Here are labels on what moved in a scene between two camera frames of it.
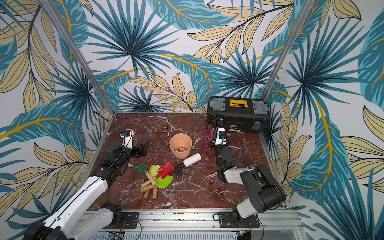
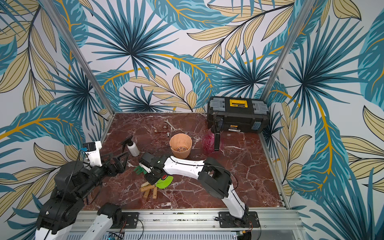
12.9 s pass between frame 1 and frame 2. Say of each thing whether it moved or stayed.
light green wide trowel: stayed
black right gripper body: moved
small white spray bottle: moved
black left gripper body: moved
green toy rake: stayed
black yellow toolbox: stayed
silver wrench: stayed
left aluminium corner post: stayed
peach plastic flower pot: stayed
